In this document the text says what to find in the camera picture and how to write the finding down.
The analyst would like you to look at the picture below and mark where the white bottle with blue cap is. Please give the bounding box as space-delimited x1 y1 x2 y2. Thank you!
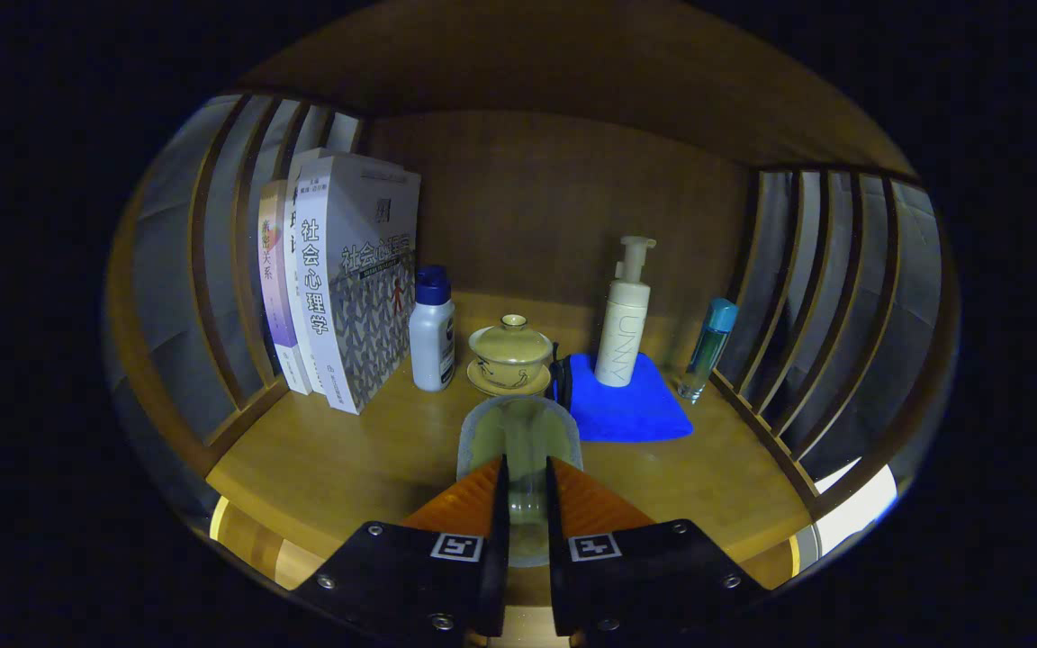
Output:
409 265 456 392

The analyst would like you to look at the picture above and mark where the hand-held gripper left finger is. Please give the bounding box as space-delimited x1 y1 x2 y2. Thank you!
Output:
289 454 510 644

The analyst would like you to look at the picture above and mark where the yellow lidded teacup with saucer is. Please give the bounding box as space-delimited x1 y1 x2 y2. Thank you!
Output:
467 314 557 398

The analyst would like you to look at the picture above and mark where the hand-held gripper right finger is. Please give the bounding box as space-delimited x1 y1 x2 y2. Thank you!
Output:
546 456 767 644

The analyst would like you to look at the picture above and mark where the cream pump bottle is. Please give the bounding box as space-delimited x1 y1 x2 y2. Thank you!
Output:
594 236 657 388

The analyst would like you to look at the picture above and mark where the blue cloth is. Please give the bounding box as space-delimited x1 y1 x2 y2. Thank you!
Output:
555 353 694 444

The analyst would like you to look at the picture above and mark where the white drawer unit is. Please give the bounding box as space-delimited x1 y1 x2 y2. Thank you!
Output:
811 459 899 557

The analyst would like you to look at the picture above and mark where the clear bottle with teal cap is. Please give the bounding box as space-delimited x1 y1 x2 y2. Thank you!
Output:
676 298 740 403

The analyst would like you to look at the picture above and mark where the wooden countertop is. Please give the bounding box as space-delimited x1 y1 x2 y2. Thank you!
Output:
203 292 816 606

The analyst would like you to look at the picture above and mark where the purple-spined book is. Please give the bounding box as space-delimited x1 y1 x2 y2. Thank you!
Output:
257 180 312 395

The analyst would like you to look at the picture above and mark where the white book with patterned cover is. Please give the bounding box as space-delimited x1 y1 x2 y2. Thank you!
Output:
293 153 422 415

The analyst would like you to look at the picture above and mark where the clear yellowish glass cup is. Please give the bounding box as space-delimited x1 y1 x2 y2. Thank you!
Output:
455 394 584 570

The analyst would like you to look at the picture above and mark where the wooden cabinet with slatted sides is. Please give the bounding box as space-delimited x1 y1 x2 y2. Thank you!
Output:
104 0 960 613

